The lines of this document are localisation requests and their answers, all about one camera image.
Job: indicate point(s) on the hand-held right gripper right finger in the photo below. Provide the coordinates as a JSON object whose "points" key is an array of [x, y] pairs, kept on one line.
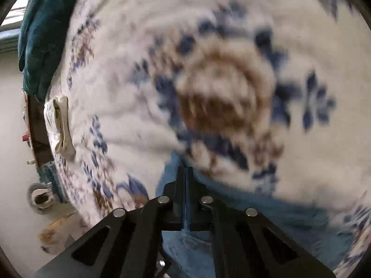
{"points": [[189, 185]]}

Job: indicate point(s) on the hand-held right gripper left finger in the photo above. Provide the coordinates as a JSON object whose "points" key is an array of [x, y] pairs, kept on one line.
{"points": [[181, 185]]}

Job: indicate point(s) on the blue denim pants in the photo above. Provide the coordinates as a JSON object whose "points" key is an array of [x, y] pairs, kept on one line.
{"points": [[289, 217]]}

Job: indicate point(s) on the folded white pants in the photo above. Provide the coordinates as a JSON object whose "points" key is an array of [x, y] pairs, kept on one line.
{"points": [[62, 127]]}

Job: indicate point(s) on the stack of folded jeans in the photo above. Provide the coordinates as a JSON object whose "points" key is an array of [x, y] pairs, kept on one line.
{"points": [[53, 179]]}

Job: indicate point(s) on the brown slipper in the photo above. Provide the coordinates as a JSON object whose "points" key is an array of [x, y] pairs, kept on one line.
{"points": [[56, 234]]}

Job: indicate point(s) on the round grey object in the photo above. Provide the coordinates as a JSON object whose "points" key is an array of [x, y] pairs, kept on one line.
{"points": [[40, 198]]}

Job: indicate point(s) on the orange wooden desk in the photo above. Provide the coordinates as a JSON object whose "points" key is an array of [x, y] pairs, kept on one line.
{"points": [[39, 127]]}

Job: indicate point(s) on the red cup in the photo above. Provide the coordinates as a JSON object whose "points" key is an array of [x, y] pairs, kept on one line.
{"points": [[25, 137]]}

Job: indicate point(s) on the floral blanket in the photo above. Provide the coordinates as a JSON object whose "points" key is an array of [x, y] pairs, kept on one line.
{"points": [[232, 20]]}

